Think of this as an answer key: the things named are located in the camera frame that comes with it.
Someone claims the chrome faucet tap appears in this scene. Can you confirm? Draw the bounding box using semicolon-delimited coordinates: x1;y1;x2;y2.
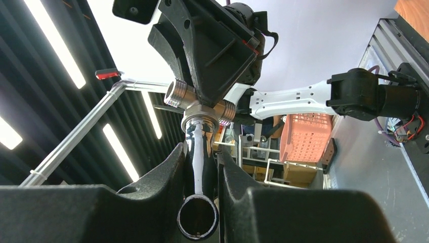
177;105;219;241

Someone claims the grey threaded tee fitting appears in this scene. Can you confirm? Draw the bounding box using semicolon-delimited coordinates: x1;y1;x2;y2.
164;79;236;128

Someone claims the aluminium frame post left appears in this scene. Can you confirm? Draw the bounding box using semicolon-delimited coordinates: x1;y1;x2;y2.
19;80;168;187

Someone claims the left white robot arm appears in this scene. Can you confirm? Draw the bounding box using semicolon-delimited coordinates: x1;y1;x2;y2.
148;1;428;126

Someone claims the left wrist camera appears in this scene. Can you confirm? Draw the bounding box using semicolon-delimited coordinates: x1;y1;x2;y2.
112;0;159;25

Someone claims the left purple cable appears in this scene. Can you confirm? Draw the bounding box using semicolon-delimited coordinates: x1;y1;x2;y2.
367;65;400;145

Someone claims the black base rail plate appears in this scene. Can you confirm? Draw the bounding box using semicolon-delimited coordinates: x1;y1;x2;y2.
367;17;428;202

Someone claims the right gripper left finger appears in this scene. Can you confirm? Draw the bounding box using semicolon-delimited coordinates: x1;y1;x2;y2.
1;143;184;242

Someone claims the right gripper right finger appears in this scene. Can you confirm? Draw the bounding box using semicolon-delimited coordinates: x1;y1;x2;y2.
217;150;395;242

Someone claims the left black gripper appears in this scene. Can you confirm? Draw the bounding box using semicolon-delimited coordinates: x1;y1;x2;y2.
148;1;278;107

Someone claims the orange perforated basket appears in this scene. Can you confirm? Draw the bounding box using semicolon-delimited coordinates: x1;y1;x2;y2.
279;113;332;163

